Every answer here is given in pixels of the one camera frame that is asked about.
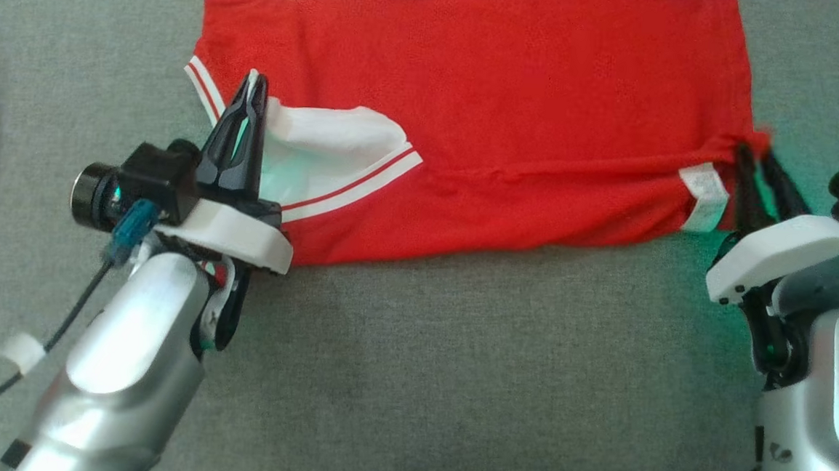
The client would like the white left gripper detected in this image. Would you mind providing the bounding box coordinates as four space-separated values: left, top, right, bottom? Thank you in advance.
152 67 305 275

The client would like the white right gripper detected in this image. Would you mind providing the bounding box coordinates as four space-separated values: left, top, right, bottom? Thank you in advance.
704 142 839 313

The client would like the red and white jersey shirt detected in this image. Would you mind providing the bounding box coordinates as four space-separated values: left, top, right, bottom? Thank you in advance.
172 0 781 295

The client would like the grey fabric sofa seat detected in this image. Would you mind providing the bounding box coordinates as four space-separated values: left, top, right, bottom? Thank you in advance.
0 0 839 471

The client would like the blue left camera connector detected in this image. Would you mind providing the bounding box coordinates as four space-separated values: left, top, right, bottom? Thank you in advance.
106 198 160 267

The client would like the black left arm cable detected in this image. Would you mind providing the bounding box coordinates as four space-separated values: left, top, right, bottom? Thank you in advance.
0 254 116 443

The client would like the white cable clip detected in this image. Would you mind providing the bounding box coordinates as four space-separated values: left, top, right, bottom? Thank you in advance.
0 331 47 379

